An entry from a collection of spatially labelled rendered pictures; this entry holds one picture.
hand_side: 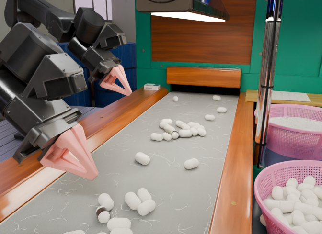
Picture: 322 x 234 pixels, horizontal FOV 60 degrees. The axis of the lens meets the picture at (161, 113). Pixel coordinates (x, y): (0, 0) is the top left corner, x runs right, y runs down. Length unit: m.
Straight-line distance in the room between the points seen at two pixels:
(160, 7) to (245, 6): 0.80
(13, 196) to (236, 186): 0.37
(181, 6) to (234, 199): 0.30
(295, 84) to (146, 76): 0.62
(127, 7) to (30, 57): 6.13
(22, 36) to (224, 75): 0.84
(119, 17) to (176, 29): 5.39
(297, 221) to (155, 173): 0.26
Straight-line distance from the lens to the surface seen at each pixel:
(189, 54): 1.22
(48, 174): 0.58
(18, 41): 0.44
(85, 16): 0.72
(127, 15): 6.52
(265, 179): 0.55
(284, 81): 1.20
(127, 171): 0.58
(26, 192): 0.54
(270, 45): 0.61
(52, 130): 0.40
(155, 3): 0.42
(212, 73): 1.14
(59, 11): 0.86
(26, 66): 0.43
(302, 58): 1.20
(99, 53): 0.74
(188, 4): 0.40
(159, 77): 1.25
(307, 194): 0.57
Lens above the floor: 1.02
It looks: 17 degrees down
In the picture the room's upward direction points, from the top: straight up
